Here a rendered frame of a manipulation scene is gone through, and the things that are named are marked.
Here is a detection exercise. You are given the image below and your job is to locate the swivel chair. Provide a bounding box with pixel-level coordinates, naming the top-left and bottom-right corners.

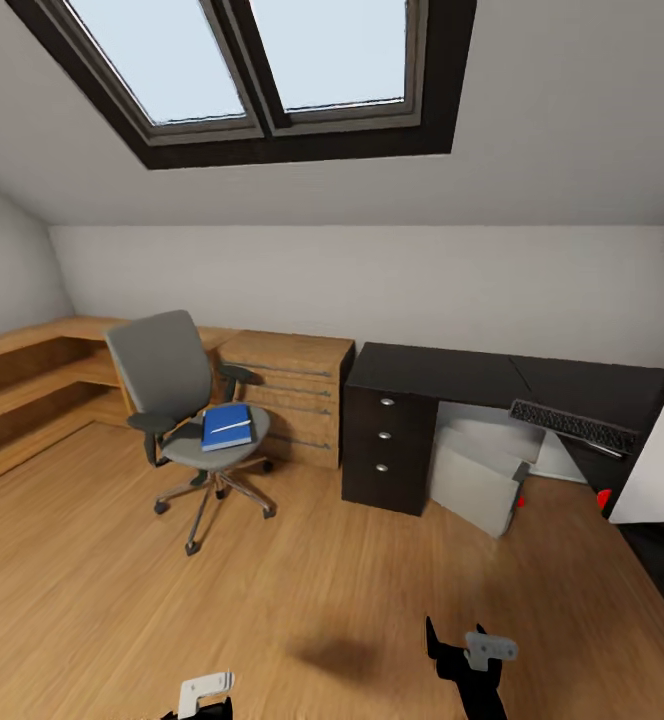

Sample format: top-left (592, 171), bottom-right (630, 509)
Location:
top-left (105, 310), bottom-right (273, 556)

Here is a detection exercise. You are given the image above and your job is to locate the keyboard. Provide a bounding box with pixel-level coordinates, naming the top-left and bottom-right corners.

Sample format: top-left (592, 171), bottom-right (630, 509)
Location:
top-left (507, 399), bottom-right (639, 456)

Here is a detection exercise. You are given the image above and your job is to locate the folder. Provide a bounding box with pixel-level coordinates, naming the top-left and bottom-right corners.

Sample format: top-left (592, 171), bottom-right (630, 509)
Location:
top-left (201, 404), bottom-right (251, 452)

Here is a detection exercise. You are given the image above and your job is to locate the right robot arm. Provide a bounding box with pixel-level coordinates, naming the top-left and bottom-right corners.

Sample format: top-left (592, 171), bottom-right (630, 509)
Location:
top-left (426, 618), bottom-right (520, 720)

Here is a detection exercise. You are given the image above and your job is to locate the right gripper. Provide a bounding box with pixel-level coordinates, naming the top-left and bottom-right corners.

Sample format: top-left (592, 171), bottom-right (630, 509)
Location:
top-left (426, 618), bottom-right (502, 711)

